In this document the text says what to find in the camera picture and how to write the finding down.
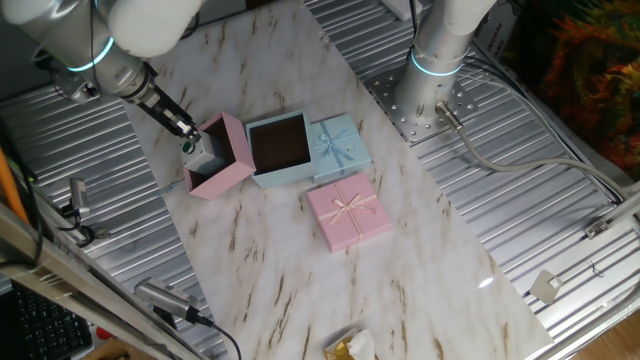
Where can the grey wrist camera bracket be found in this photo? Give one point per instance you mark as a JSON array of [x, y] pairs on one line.
[[75, 90]]

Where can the pink box lid with bow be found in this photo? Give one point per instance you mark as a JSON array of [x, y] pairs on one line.
[[345, 220]]

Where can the small metal bracket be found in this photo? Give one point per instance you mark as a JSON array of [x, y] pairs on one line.
[[597, 228]]

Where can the blue box lid with bow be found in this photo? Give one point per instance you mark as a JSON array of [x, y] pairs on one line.
[[350, 155]]

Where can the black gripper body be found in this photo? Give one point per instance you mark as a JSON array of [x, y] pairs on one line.
[[156, 105]]

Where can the small camera on clamp mount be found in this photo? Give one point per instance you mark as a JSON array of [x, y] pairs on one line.
[[78, 192]]

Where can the colourful orange green cloth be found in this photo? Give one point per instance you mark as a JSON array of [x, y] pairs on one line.
[[590, 75]]

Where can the grey push button switch box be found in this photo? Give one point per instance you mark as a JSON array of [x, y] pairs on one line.
[[205, 157]]

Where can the perforated metal robot base plate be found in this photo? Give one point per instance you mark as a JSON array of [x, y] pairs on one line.
[[415, 125]]

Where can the black keyboard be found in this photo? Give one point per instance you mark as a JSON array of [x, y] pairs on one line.
[[45, 330]]

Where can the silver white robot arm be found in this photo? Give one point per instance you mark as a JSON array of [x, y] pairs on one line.
[[50, 20]]

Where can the short aluminium frame bar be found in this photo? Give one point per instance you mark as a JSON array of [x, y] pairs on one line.
[[625, 207]]

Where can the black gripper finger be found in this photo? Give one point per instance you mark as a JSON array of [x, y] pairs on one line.
[[175, 129], [186, 125]]

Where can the orange tube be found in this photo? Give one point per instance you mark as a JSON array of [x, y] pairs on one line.
[[9, 187]]

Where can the ribbed silver camera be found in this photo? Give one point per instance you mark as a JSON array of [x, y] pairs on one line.
[[165, 295]]

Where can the gold tissue pack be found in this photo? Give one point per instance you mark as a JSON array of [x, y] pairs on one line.
[[350, 347]]

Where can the small red cap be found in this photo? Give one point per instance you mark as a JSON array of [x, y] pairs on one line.
[[103, 333]]

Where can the pink open gift box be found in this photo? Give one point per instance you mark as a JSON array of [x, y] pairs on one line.
[[240, 160]]

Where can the blue open gift box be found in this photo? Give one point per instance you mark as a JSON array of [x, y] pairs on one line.
[[280, 175]]

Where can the white marble pattern mat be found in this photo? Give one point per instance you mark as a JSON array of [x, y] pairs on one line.
[[300, 280]]

